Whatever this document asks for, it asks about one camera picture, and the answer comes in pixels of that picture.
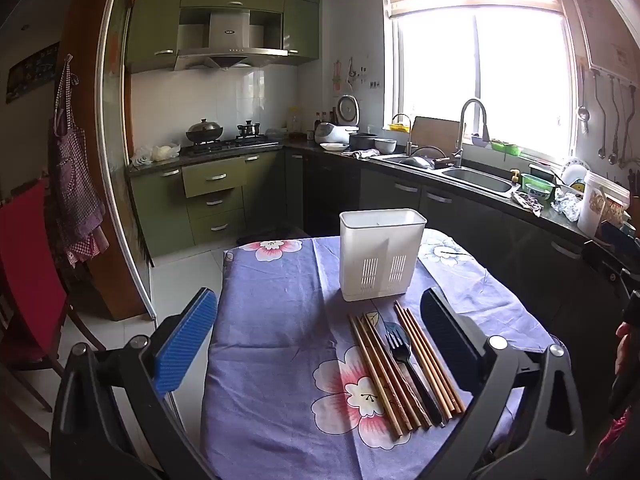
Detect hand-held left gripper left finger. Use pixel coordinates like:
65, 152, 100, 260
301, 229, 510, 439
50, 287, 219, 480

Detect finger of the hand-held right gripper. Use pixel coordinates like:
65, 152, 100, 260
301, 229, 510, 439
582, 240, 632, 286

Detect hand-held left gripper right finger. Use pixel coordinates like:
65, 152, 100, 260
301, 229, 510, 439
421, 287, 587, 480

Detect black plastic fork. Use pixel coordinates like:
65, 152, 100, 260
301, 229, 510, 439
389, 332, 445, 427

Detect white plastic utensil holder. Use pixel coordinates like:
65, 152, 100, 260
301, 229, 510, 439
339, 208, 428, 303

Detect person's right hand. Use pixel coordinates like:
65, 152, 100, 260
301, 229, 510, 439
615, 321, 633, 373

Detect white plastic bucket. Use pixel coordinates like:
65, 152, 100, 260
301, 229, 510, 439
577, 170, 631, 239

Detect red patterned clothing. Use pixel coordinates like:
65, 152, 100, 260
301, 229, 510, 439
594, 406, 640, 467

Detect purple floral tablecloth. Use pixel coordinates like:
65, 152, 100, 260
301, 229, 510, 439
202, 227, 561, 480

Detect green plastic basket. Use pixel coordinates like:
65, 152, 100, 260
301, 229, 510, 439
520, 173, 556, 202

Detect hanging steel ladle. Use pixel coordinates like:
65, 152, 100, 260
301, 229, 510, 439
577, 64, 591, 134
607, 77, 621, 166

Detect dark base cabinet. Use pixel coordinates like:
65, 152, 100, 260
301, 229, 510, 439
285, 149, 626, 341

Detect green base cabinet with drawers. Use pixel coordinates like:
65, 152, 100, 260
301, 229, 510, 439
127, 149, 306, 261

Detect steel kitchen sink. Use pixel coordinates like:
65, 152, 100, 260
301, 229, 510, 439
384, 152, 517, 196

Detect red wooden chair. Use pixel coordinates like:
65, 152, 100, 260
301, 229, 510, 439
0, 177, 107, 412

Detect white plastic bags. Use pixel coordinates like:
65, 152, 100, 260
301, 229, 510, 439
131, 143, 181, 167

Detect checked apron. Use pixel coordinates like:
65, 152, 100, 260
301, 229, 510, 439
49, 54, 110, 269

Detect tall steel faucet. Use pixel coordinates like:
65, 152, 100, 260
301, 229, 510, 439
452, 98, 489, 167

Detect black gas stove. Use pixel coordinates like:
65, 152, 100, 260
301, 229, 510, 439
181, 136, 281, 156

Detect wooden cutting board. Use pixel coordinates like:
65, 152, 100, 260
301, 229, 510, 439
410, 116, 464, 151

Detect small steel faucet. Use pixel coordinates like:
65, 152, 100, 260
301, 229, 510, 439
390, 113, 414, 156

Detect black wok with lid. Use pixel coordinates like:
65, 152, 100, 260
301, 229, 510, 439
186, 118, 224, 145

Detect kitchen window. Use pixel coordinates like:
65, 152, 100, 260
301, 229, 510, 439
382, 0, 582, 167

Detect white rice cooker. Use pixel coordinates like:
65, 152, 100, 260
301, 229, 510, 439
314, 122, 351, 145

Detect steel range hood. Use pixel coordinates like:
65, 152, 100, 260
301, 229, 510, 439
174, 10, 289, 72

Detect sliding door frame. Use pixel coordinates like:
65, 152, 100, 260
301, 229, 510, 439
94, 0, 159, 320

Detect white wall calendar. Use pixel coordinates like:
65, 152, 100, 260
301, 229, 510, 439
569, 0, 640, 74

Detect dark wall poster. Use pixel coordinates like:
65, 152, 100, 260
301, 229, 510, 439
5, 42, 60, 105

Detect green wall cabinets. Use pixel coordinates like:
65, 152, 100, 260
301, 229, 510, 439
125, 0, 321, 75

